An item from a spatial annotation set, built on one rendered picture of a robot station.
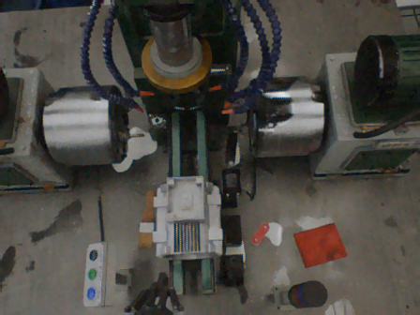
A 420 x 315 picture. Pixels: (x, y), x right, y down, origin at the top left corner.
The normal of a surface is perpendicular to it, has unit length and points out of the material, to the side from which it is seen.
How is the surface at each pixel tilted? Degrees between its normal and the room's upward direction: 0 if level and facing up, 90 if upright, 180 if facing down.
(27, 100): 0
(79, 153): 66
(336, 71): 0
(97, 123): 24
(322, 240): 1
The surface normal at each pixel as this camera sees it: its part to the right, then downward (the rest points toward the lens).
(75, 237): -0.02, -0.34
